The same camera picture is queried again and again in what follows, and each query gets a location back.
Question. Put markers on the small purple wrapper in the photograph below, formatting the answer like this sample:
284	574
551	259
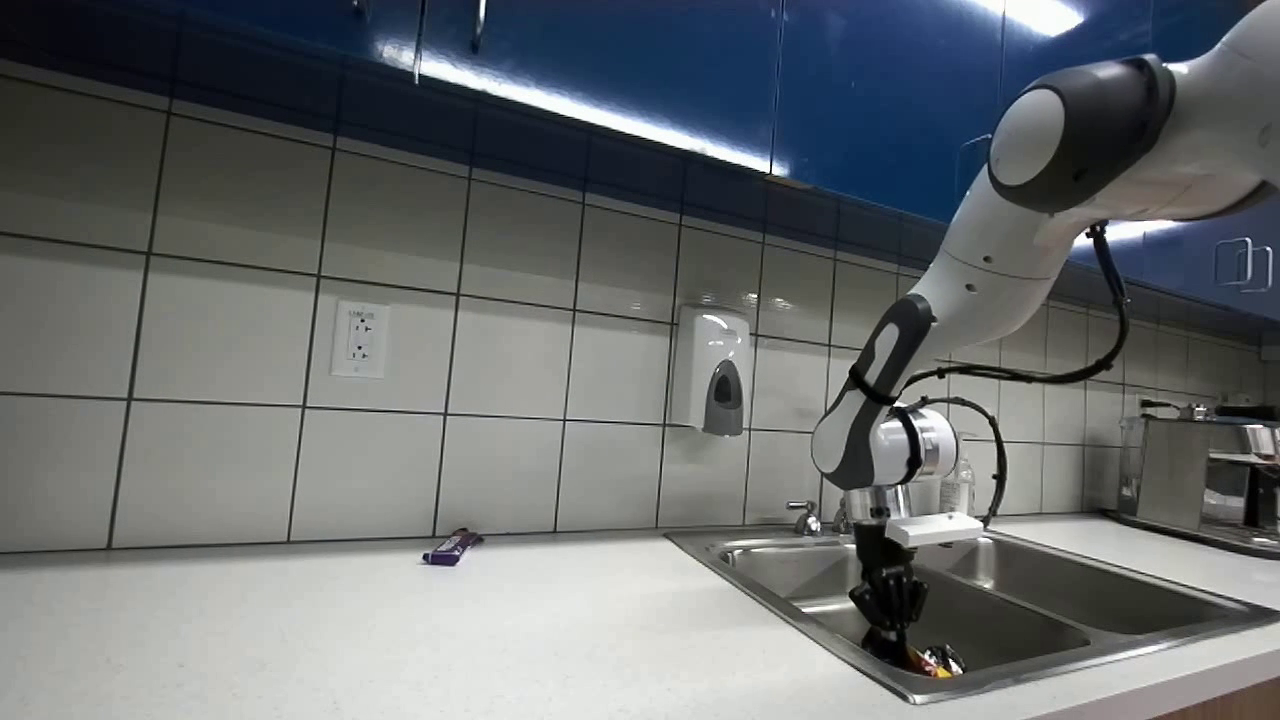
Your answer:
455	545

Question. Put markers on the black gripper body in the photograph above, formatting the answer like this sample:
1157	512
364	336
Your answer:
884	583

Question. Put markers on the white wall soap dispenser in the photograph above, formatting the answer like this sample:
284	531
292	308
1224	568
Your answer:
708	367

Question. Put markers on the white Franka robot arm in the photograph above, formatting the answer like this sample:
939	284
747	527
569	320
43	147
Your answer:
1015	242

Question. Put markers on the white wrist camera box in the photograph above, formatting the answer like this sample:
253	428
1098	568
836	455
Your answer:
939	531

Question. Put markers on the glossy blue wall cabinets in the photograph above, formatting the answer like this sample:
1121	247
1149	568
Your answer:
600	55

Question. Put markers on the dark bag of crisps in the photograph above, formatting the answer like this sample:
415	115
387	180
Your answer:
939	663

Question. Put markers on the stainless steel countertop appliance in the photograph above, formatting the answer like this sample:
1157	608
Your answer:
1184	482

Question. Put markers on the white wall power outlet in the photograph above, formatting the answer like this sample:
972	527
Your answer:
360	341

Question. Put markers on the stainless steel double sink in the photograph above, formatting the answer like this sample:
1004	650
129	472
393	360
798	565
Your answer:
1042	605

